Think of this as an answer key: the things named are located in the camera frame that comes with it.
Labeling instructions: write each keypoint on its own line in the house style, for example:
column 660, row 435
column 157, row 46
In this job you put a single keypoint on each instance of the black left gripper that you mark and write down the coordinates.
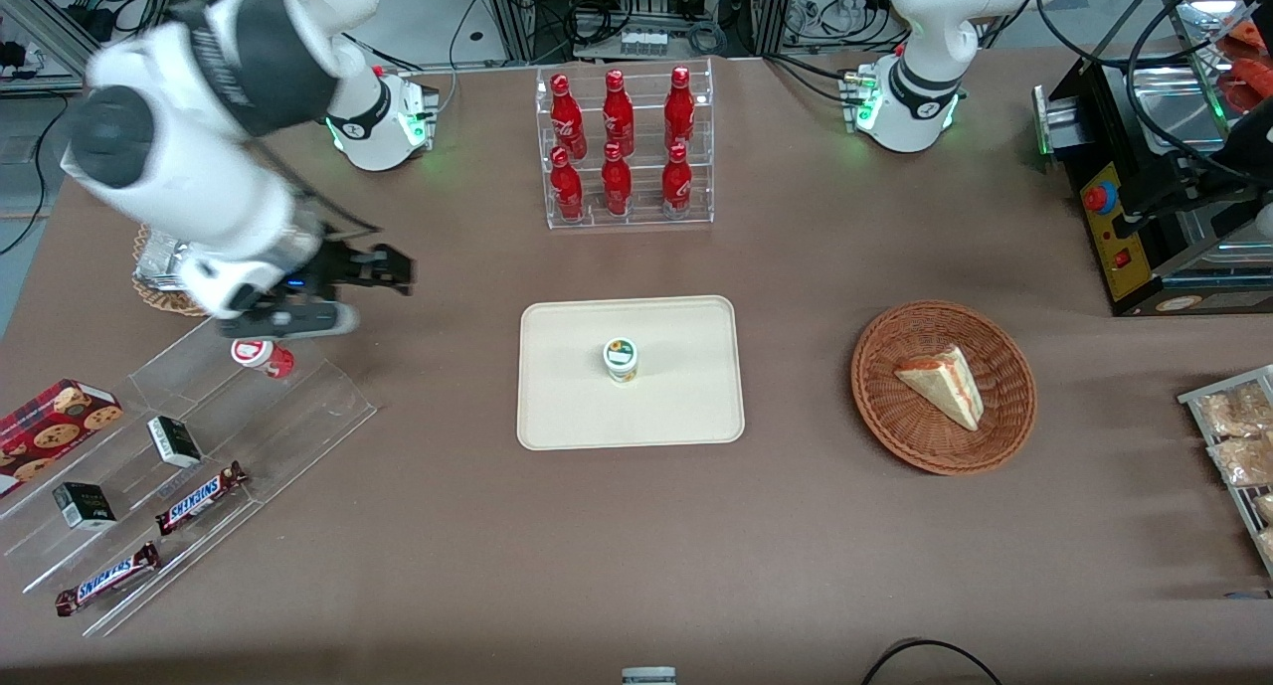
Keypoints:
column 1185, row 180

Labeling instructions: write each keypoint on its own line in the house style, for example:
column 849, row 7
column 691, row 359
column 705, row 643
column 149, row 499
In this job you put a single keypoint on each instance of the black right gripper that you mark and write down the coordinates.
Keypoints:
column 336, row 264

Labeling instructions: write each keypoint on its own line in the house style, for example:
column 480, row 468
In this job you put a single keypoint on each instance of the green gum bottle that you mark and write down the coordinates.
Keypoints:
column 621, row 362

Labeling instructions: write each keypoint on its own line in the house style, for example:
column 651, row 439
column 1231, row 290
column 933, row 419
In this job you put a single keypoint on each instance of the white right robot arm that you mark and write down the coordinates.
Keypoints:
column 199, row 188

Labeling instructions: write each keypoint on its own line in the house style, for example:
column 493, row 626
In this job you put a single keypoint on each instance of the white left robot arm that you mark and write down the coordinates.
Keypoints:
column 920, row 79

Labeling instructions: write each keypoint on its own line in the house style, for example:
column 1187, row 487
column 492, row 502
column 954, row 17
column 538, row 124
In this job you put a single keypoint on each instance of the red gum bottle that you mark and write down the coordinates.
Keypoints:
column 257, row 353

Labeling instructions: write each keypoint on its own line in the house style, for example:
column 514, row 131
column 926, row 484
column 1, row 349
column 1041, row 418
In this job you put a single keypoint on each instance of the cream plastic tray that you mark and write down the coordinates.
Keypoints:
column 676, row 407

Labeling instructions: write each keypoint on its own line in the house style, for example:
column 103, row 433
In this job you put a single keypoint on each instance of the black sealing machine yellow panel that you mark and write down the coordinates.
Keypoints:
column 1114, row 118

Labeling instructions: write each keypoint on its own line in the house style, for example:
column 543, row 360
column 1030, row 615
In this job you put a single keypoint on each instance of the red food pack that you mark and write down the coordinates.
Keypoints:
column 1255, row 37
column 1251, row 86

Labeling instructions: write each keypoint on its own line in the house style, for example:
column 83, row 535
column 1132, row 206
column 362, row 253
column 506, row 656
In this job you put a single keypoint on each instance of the clear acrylic step stand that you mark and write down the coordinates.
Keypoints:
column 298, row 407

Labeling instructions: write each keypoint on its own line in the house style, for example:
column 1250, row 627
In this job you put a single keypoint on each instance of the red cola bottle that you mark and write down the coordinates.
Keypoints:
column 679, row 110
column 618, row 116
column 617, row 183
column 567, row 118
column 567, row 188
column 676, row 183

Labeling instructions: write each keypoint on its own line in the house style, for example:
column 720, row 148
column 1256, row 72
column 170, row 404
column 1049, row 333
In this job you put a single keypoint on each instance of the silver metal container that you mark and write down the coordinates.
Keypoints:
column 1193, row 14

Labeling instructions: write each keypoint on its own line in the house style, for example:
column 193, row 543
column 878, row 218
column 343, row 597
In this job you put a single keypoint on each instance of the oval tan wicker basket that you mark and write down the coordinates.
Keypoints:
column 164, row 302

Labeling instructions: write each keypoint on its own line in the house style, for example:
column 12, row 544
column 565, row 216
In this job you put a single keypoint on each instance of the silver foil container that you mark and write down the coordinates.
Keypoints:
column 159, row 262

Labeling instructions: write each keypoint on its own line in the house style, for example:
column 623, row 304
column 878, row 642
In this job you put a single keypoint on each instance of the small black box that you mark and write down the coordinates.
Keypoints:
column 85, row 506
column 175, row 441

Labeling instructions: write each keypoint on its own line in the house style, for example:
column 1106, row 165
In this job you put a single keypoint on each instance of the wrapped triangle sandwich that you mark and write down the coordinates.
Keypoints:
column 945, row 382

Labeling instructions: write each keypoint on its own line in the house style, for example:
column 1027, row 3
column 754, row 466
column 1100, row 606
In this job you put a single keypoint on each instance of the Snickers chocolate bar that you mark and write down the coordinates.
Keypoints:
column 107, row 579
column 199, row 498

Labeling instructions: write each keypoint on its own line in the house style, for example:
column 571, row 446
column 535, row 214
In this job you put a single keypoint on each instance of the metal equipment rack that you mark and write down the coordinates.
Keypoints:
column 557, row 9

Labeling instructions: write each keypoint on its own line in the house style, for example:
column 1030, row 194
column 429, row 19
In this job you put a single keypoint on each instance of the clear acrylic bottle rack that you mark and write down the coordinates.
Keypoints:
column 644, row 79

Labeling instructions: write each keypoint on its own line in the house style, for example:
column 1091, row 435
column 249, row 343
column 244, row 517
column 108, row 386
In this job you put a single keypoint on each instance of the white power strip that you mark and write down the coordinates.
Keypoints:
column 643, row 42

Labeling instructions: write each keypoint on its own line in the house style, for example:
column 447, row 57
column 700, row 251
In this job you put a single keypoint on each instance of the round brown wicker basket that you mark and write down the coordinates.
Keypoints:
column 895, row 427

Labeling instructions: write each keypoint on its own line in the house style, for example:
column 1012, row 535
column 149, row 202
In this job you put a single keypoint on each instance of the red cookie box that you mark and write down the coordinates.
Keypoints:
column 50, row 428

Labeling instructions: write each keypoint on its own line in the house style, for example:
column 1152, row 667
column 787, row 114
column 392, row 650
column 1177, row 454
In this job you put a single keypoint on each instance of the blue tape strip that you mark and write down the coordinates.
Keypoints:
column 1248, row 595

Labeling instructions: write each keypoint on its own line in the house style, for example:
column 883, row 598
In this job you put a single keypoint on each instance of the small grey device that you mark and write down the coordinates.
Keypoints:
column 648, row 676

